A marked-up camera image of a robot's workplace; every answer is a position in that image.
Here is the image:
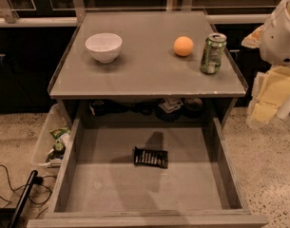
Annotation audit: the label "grey open top drawer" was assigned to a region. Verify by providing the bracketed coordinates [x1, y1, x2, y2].
[28, 118, 267, 228]

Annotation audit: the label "green snack bag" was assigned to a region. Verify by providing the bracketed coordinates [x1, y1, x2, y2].
[49, 127, 70, 140]

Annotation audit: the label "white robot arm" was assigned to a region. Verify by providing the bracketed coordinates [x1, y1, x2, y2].
[242, 0, 290, 128]

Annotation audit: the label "black cable on floor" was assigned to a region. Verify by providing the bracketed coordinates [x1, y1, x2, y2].
[0, 164, 58, 220]

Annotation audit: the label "green soda can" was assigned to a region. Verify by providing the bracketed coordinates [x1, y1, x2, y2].
[200, 32, 227, 74]

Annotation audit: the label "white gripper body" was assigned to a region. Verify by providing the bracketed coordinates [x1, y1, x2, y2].
[260, 0, 290, 67]

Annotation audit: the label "white railing frame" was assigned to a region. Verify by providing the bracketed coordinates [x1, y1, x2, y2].
[0, 0, 281, 26]

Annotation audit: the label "black bar on floor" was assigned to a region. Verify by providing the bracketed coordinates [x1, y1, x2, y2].
[7, 170, 38, 228]

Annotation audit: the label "white ceramic bowl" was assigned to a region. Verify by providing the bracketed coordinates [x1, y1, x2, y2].
[85, 33, 123, 64]

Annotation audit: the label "grey counter cabinet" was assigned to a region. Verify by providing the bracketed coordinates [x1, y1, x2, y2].
[48, 14, 247, 121]

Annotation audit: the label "orange fruit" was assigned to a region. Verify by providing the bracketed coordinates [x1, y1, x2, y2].
[173, 36, 194, 57]

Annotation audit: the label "dark items inside cabinet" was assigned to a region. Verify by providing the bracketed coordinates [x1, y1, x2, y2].
[88, 98, 205, 122]

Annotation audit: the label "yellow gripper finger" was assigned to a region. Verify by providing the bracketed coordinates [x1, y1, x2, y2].
[242, 26, 262, 48]
[246, 66, 290, 127]

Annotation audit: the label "black rxbar chocolate bar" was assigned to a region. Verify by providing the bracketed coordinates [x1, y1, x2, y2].
[133, 147, 168, 169]

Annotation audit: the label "clear plastic bin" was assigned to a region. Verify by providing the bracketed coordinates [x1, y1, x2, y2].
[30, 104, 67, 176]

